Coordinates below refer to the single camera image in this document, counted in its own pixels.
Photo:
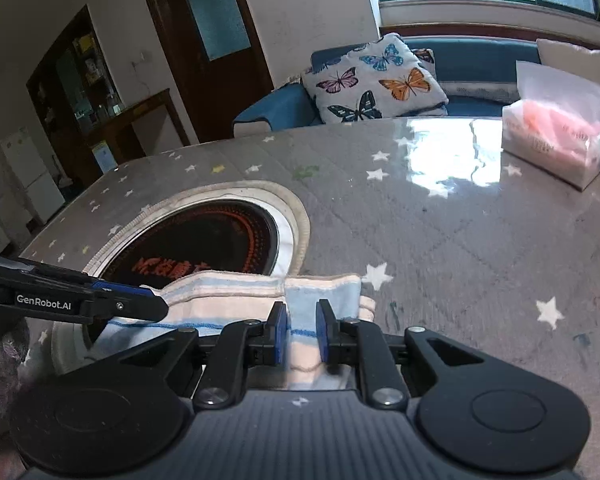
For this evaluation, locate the dark display cabinet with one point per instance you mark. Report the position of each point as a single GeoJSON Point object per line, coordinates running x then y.
{"type": "Point", "coordinates": [73, 94]}

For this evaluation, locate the dark wooden door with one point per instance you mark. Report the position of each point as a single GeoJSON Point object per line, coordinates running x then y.
{"type": "Point", "coordinates": [216, 60]}

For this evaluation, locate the beige cushion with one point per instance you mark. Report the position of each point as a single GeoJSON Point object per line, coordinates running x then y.
{"type": "Point", "coordinates": [570, 58]}

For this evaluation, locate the blue sofa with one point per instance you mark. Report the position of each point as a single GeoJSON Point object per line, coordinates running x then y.
{"type": "Point", "coordinates": [478, 75]}

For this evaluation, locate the striped blue pink shirt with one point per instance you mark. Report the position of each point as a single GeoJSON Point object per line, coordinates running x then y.
{"type": "Point", "coordinates": [209, 300]}

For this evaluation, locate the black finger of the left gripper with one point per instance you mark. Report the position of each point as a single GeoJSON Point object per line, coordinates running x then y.
{"type": "Point", "coordinates": [37, 290]}

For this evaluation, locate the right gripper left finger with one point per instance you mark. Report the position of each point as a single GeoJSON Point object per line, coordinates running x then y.
{"type": "Point", "coordinates": [276, 334]}

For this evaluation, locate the round black induction cooktop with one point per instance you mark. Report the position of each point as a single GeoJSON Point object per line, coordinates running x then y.
{"type": "Point", "coordinates": [257, 227]}

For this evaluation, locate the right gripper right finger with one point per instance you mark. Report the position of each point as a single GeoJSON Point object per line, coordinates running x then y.
{"type": "Point", "coordinates": [326, 332]}

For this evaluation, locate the white refrigerator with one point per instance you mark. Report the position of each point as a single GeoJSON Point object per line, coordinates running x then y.
{"type": "Point", "coordinates": [27, 165]}

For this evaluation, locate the butterfly print cushion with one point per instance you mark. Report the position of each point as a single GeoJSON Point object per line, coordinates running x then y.
{"type": "Point", "coordinates": [382, 79]}

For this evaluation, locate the grey star table cover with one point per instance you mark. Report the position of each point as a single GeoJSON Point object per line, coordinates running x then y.
{"type": "Point", "coordinates": [444, 228]}

